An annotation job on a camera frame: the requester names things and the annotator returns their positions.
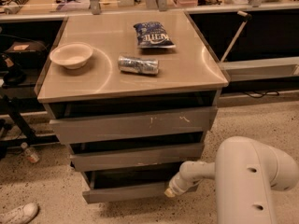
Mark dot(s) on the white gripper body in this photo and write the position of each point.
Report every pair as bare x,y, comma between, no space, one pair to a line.
177,185

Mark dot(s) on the grey bottom drawer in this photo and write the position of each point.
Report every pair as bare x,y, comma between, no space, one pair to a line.
129,183

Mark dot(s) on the grey drawer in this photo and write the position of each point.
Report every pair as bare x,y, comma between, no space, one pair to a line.
129,183
136,152
135,116

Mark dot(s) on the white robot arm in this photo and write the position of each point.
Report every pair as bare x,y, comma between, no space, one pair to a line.
245,173

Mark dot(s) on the grey middle drawer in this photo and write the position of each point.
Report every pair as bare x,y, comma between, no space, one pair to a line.
136,152

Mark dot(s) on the grey drawer cabinet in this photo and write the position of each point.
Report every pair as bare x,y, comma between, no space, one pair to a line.
185,67

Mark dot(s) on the grey top drawer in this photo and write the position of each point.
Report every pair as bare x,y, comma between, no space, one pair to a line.
135,116

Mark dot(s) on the crushed silver can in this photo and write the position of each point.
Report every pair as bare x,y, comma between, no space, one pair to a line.
138,66

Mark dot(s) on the plastic water bottle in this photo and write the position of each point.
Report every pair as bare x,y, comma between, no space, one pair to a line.
30,153

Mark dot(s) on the white sneaker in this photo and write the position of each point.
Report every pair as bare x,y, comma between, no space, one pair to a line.
20,215

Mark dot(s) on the blue chip bag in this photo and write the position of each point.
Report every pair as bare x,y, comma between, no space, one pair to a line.
151,34

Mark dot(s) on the white bowl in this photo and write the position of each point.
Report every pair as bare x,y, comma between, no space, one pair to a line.
72,55

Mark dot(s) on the black bag with label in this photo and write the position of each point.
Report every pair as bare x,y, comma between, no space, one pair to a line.
29,54

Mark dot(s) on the black stand frame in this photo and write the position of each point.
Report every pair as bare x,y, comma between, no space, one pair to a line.
30,136

